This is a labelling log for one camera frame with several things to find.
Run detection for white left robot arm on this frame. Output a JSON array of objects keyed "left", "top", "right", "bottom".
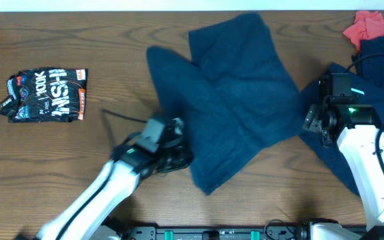
[{"left": 36, "top": 115, "right": 193, "bottom": 239}]

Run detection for teal blue shorts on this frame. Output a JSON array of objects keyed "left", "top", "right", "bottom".
[{"left": 147, "top": 13, "right": 304, "bottom": 194}]

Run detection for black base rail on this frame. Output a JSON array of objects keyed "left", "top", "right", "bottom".
[{"left": 121, "top": 223, "right": 384, "bottom": 240}]

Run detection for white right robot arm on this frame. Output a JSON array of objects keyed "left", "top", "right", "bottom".
[{"left": 303, "top": 73, "right": 384, "bottom": 229}]

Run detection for dark navy garment pile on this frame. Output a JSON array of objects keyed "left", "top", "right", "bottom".
[{"left": 299, "top": 37, "right": 384, "bottom": 195}]

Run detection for black printed folded shirt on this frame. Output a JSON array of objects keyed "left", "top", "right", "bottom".
[{"left": 0, "top": 67, "right": 88, "bottom": 123}]

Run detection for red crumpled cloth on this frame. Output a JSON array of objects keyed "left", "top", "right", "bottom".
[{"left": 343, "top": 11, "right": 384, "bottom": 51}]

